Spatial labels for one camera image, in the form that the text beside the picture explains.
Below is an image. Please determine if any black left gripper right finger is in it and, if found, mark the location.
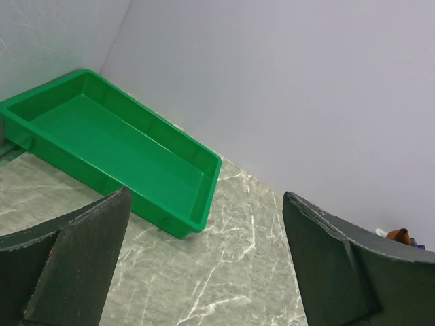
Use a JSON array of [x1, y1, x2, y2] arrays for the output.
[[283, 192, 434, 325]]

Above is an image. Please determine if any brown towel in basket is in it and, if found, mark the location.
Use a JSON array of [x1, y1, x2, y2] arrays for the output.
[[386, 228, 413, 246]]

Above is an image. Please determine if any purple towel in basket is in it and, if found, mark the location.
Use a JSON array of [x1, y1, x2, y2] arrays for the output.
[[410, 238, 425, 250]]

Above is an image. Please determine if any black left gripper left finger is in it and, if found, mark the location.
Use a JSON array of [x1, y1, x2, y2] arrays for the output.
[[1, 187, 132, 325]]

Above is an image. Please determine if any white plastic basket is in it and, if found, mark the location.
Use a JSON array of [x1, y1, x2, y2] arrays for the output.
[[375, 228, 388, 238]]

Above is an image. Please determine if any green plastic tray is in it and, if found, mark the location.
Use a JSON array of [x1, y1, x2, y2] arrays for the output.
[[1, 69, 222, 239]]

